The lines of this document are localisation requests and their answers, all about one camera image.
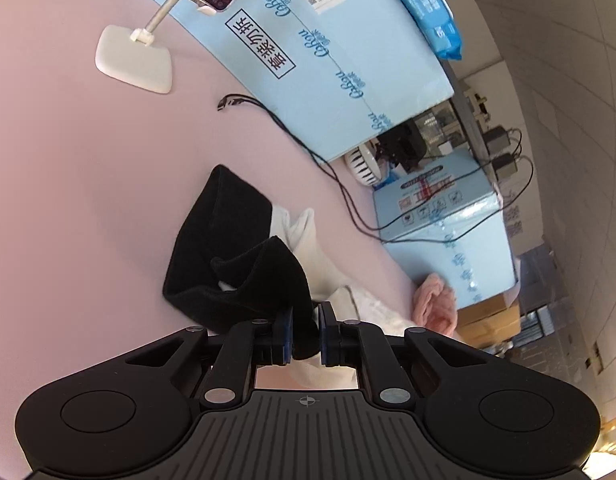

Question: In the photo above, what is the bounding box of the black power adapter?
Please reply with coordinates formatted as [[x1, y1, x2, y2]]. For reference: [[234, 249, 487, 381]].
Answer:
[[485, 126, 510, 154], [492, 154, 520, 179]]

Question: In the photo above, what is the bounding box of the pink knit sweater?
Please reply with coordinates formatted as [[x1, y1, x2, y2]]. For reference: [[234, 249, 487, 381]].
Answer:
[[412, 272, 459, 337]]

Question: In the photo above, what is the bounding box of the black cable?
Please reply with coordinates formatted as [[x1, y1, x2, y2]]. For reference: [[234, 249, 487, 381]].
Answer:
[[218, 94, 536, 250]]

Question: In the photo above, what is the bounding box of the white shirt with black cuffs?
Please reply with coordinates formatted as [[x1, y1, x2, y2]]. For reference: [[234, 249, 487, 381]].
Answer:
[[162, 164, 419, 391]]

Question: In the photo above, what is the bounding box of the large light blue cardboard box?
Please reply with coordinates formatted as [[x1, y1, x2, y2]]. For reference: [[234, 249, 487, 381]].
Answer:
[[138, 0, 457, 163]]

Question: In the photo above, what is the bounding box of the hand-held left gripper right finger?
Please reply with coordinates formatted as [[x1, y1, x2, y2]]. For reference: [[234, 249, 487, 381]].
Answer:
[[318, 301, 491, 408]]

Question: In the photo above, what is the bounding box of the brown cardboard box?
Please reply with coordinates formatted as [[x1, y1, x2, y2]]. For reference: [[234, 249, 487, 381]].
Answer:
[[455, 285, 522, 352]]

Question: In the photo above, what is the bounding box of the blue wet wipes packet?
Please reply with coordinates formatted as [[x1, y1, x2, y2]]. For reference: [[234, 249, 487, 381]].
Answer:
[[372, 0, 463, 61]]

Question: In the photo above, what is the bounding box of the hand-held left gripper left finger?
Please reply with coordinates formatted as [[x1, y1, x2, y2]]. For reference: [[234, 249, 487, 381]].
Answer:
[[123, 306, 295, 408]]

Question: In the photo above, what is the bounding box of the dark grey desk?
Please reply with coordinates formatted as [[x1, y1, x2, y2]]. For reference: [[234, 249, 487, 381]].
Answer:
[[440, 57, 505, 196]]

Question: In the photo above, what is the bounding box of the small light blue cardboard box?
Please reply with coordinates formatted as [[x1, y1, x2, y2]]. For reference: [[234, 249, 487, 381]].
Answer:
[[372, 151, 520, 312]]

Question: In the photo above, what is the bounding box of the black device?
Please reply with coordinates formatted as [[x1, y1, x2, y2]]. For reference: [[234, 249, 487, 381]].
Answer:
[[377, 119, 428, 172]]

